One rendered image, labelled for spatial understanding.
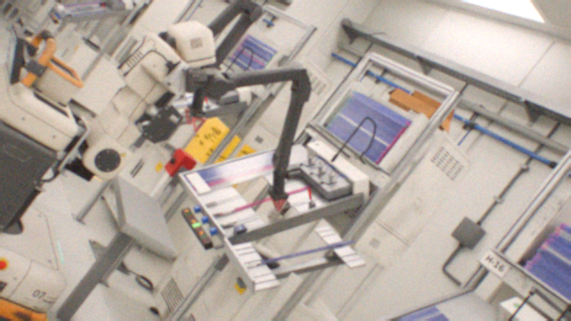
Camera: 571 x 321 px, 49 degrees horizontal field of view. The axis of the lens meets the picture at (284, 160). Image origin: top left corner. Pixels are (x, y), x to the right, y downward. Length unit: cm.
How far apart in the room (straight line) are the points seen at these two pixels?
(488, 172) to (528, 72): 84
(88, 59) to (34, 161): 491
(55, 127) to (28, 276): 58
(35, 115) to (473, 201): 315
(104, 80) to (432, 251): 427
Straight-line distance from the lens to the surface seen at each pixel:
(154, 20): 732
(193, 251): 353
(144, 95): 260
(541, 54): 507
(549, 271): 240
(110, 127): 259
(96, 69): 731
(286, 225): 290
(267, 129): 437
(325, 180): 307
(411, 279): 461
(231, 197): 312
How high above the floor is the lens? 128
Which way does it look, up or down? 3 degrees down
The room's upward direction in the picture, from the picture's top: 38 degrees clockwise
